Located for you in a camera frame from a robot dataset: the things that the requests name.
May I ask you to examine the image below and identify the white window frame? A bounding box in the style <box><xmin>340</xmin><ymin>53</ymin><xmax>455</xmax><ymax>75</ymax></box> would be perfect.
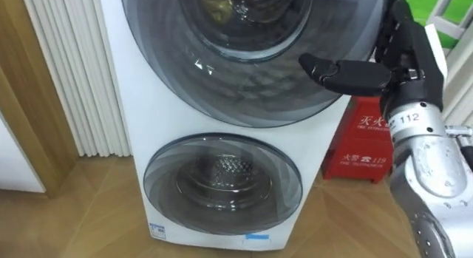
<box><xmin>424</xmin><ymin>0</ymin><xmax>473</xmax><ymax>126</ymax></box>

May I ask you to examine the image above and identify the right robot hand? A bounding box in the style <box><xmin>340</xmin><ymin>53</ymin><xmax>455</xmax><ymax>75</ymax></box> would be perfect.
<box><xmin>298</xmin><ymin>0</ymin><xmax>449</xmax><ymax>113</ymax></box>

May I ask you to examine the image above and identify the white stacked washing machine tower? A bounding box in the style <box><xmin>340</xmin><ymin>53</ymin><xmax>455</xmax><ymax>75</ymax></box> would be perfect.
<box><xmin>98</xmin><ymin>0</ymin><xmax>389</xmax><ymax>252</ymax></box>

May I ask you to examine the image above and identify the olive green garment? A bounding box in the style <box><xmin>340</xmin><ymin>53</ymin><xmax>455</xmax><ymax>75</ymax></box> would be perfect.
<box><xmin>199</xmin><ymin>0</ymin><xmax>236</xmax><ymax>25</ymax></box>

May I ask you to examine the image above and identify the white pleated curtain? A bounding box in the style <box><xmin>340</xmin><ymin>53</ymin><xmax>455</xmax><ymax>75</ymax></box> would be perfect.
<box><xmin>20</xmin><ymin>0</ymin><xmax>132</xmax><ymax>158</ymax></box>

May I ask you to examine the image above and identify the red fire extinguisher box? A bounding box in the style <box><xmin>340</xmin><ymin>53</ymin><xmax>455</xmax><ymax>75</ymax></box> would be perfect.
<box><xmin>320</xmin><ymin>95</ymin><xmax>395</xmax><ymax>185</ymax></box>

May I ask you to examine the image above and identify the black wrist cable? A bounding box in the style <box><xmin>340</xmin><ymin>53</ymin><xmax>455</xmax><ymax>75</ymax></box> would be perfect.
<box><xmin>445</xmin><ymin>124</ymin><xmax>473</xmax><ymax>171</ymax></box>

